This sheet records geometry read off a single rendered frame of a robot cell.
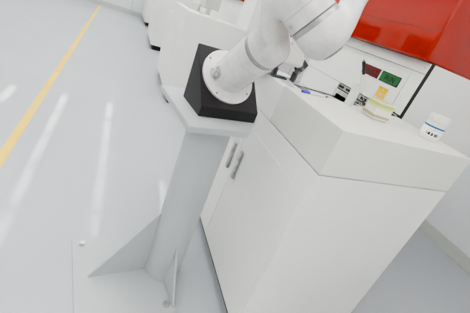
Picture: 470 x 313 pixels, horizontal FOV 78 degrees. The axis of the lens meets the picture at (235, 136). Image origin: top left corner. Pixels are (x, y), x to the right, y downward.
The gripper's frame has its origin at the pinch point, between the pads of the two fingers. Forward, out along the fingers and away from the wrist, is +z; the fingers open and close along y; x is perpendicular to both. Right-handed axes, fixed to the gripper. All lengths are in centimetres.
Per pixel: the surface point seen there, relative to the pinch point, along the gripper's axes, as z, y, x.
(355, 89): -5.8, -22.6, 15.6
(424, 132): -1, -45, 34
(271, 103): 9.7, 4.9, 7.2
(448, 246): 92, -205, 5
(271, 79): 2.5, 4.9, 0.4
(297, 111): 5.1, 4.8, 24.7
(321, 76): 2, -58, -51
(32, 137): 97, 100, -89
